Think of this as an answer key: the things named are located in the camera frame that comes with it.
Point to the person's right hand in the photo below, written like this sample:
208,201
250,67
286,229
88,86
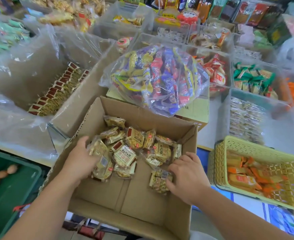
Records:
191,179

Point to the person's left hand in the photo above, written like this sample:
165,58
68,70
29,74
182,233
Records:
78,162

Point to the person's right thumb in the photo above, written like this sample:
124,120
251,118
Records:
171,187

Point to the person's left fingers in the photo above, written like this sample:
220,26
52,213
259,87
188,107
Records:
85,141

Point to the person's right middle finger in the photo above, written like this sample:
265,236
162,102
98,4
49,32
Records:
181,160

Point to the barcode-side nut snack packet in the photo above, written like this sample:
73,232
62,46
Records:
158,183

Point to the single cream biscuit packet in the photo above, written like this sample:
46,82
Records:
103,169

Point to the person's left forearm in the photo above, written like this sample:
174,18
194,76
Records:
44,212

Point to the person's right forearm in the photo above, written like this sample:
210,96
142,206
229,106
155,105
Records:
234,217

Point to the large lined cardboard box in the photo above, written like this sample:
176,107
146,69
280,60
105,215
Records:
77,107

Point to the open brown cardboard box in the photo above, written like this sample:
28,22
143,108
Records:
137,204

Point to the pile of yellow snack packets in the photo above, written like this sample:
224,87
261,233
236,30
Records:
135,144

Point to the row of brown-label packets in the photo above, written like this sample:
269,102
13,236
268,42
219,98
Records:
59,88

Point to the pile of orange snack packets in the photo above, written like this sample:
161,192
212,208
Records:
249,176

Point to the pile of clear-wrapped white packets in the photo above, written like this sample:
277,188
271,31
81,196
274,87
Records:
246,119

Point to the clear bag of mixed candies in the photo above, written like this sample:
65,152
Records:
159,77

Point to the pile of red-white snack packets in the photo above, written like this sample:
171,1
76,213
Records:
215,72

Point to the green plastic crate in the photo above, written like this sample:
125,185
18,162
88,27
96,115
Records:
9,202

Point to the clear plastic liner bag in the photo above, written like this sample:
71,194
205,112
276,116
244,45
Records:
24,64

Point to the clear bin of white packets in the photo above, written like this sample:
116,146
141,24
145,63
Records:
274,127

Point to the round wrapped cake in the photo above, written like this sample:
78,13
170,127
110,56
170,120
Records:
123,44

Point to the pile of green snack packets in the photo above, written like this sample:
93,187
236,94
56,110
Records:
254,79

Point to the clear bin with few packets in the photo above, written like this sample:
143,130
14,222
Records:
104,27

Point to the pile of wrapped pastries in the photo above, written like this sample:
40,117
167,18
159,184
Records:
209,37

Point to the pile of pale green packets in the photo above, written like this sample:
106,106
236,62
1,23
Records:
7,37

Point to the heap of yellow pastry packets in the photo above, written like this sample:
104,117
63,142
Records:
67,9

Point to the pile of red-yellow packets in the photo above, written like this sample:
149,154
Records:
176,18

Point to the white plastic bag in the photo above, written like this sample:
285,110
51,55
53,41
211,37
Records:
293,53

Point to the row of dark standing packets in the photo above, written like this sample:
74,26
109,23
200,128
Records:
236,11

